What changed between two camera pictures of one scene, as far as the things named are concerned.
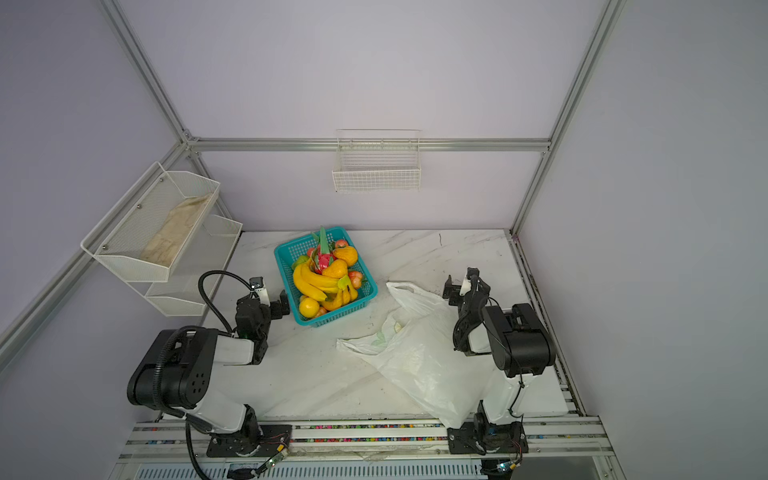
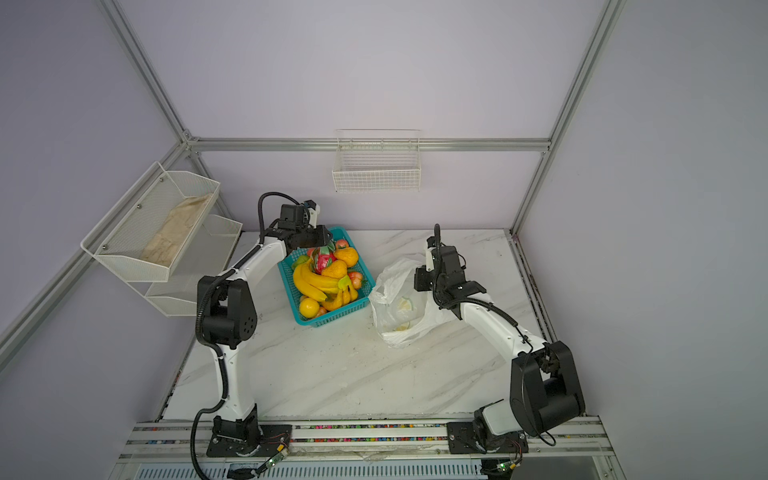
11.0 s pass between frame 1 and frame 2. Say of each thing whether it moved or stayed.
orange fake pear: stayed
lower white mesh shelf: stayed
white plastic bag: moved
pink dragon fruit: stayed
